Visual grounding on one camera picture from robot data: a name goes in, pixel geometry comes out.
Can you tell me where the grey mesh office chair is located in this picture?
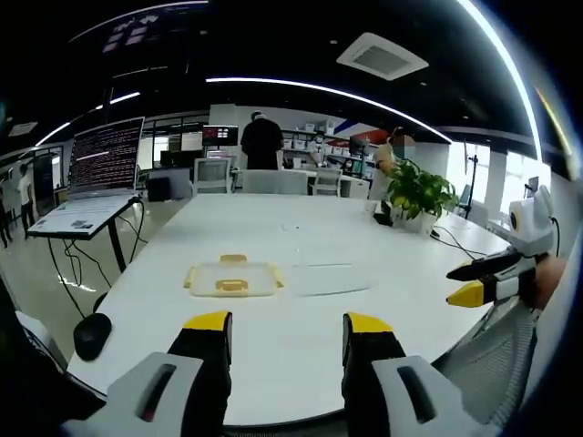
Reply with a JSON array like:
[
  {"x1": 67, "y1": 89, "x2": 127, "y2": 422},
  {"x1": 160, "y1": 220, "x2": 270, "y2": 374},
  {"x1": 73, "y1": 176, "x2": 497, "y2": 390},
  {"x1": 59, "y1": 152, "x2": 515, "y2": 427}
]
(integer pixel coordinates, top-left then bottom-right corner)
[{"x1": 431, "y1": 294, "x2": 539, "y2": 427}]

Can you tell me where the black box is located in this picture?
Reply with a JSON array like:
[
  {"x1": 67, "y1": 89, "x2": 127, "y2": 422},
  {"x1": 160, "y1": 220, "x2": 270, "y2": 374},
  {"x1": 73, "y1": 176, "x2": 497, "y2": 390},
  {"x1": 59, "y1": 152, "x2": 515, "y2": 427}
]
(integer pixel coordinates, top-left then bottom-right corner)
[{"x1": 146, "y1": 176, "x2": 173, "y2": 203}]

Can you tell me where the black cable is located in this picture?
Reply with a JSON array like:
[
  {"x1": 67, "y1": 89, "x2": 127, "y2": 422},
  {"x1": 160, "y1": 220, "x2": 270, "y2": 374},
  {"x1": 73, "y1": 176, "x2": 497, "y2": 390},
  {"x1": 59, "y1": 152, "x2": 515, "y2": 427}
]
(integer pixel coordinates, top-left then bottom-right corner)
[{"x1": 429, "y1": 225, "x2": 489, "y2": 257}]

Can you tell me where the clear plastic sheet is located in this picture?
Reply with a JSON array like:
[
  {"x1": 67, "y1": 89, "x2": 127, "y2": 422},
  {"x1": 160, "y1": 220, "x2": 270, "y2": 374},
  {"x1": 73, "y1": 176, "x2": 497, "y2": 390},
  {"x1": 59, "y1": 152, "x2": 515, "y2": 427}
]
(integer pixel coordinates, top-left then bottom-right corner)
[{"x1": 290, "y1": 261, "x2": 373, "y2": 298}]

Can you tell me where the black laptop stand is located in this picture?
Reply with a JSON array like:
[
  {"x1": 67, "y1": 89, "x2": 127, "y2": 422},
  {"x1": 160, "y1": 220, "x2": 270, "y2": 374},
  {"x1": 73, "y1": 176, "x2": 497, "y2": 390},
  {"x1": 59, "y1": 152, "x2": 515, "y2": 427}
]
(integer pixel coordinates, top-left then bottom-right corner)
[{"x1": 105, "y1": 196, "x2": 143, "y2": 275}]

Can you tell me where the red screen monitor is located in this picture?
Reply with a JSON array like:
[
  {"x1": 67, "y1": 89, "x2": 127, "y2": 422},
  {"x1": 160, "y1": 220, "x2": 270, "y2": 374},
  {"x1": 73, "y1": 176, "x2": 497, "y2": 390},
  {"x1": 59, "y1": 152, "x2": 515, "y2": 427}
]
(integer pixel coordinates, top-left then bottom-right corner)
[{"x1": 201, "y1": 125, "x2": 240, "y2": 148}]

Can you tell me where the ceiling air conditioner vent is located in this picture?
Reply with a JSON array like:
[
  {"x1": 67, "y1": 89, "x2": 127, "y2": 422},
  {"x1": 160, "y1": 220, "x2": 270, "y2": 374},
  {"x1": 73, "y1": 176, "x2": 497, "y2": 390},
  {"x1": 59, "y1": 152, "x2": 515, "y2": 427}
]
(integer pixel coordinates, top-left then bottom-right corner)
[{"x1": 335, "y1": 31, "x2": 431, "y2": 83}]

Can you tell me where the black computer mouse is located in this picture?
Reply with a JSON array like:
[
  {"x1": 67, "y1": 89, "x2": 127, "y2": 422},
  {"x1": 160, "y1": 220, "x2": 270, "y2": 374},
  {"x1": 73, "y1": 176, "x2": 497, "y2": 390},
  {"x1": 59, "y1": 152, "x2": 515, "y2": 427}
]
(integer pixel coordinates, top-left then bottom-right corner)
[{"x1": 73, "y1": 312, "x2": 113, "y2": 362}]

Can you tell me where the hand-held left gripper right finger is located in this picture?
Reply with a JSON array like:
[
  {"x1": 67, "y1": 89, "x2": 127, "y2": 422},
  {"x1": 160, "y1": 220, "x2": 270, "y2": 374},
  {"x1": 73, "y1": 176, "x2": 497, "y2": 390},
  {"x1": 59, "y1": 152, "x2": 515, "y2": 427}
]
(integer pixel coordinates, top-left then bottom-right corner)
[{"x1": 341, "y1": 311, "x2": 503, "y2": 437}]

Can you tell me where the open laptop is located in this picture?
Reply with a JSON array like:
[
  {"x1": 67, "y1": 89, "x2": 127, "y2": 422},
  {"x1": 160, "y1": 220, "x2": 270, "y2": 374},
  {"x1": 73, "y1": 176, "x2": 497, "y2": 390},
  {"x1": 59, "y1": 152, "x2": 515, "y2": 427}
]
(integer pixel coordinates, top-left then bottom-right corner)
[{"x1": 26, "y1": 116, "x2": 147, "y2": 239}]

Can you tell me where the green potted plant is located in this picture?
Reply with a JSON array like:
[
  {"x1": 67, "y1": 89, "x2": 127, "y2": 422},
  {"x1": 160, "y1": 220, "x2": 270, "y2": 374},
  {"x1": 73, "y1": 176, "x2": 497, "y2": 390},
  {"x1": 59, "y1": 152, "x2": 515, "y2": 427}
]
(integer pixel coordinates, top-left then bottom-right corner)
[{"x1": 384, "y1": 158, "x2": 460, "y2": 236}]

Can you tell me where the person's right hand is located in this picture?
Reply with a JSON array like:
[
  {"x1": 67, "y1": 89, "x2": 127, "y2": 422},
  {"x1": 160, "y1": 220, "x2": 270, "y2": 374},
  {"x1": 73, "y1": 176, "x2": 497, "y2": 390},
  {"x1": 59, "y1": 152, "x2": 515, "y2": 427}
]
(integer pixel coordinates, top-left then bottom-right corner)
[{"x1": 520, "y1": 256, "x2": 569, "y2": 311}]

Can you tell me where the white office chair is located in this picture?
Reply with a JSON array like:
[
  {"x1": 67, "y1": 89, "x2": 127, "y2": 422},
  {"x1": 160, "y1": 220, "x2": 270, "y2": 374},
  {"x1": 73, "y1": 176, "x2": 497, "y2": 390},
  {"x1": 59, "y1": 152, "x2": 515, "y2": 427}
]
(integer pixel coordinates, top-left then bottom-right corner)
[
  {"x1": 192, "y1": 157, "x2": 232, "y2": 196},
  {"x1": 312, "y1": 168, "x2": 343, "y2": 198},
  {"x1": 240, "y1": 168, "x2": 310, "y2": 197}
]

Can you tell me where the black tripod stand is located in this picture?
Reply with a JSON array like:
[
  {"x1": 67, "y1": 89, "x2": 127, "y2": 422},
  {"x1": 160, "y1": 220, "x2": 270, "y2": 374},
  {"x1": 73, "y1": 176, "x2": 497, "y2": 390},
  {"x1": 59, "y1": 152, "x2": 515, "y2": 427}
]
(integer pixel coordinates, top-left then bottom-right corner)
[{"x1": 462, "y1": 153, "x2": 480, "y2": 220}]

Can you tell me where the clear container with yellow clips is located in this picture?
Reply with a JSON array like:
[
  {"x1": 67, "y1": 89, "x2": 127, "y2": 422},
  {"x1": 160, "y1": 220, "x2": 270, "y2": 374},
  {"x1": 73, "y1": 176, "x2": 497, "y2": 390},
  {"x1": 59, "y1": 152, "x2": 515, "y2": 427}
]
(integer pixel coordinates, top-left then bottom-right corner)
[{"x1": 182, "y1": 253, "x2": 285, "y2": 299}]

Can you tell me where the black desk monitor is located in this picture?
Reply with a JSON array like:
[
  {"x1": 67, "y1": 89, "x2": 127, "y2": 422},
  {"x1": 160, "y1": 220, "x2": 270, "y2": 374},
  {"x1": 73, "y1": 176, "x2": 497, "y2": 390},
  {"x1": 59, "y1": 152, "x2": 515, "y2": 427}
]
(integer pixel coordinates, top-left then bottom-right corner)
[{"x1": 159, "y1": 149, "x2": 204, "y2": 168}]

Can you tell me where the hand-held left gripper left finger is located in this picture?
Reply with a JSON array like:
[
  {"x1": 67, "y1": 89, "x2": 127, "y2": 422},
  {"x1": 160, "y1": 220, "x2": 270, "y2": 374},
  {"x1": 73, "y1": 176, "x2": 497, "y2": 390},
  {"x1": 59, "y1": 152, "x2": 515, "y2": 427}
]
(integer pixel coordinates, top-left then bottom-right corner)
[{"x1": 62, "y1": 310, "x2": 234, "y2": 437}]

